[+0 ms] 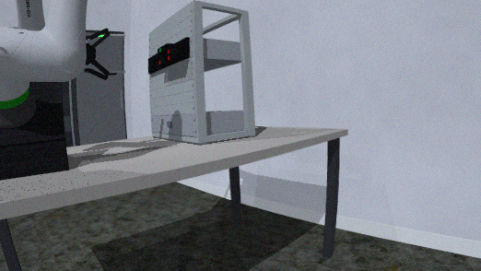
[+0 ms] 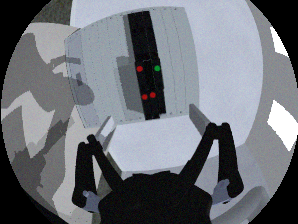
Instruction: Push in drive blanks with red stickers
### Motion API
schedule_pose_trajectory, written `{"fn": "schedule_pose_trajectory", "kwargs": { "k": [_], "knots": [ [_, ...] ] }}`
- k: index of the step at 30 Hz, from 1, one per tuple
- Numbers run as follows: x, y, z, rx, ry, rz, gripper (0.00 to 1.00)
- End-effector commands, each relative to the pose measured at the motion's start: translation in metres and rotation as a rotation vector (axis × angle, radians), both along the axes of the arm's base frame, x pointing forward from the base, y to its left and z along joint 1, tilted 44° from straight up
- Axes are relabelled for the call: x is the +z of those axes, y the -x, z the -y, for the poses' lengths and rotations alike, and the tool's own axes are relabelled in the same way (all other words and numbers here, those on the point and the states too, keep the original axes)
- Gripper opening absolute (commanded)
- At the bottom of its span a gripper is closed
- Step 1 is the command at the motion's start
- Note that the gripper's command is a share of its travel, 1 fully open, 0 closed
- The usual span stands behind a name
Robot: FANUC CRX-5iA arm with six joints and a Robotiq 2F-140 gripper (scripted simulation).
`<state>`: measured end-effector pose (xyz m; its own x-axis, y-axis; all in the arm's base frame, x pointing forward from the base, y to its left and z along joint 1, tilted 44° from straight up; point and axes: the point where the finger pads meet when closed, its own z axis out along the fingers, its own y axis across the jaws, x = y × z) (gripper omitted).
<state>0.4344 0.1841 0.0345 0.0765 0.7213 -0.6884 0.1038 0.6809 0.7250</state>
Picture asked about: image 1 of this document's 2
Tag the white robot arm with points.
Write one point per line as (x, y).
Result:
(55, 53)

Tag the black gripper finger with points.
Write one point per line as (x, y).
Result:
(107, 34)
(101, 68)

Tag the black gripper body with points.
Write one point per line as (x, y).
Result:
(92, 53)

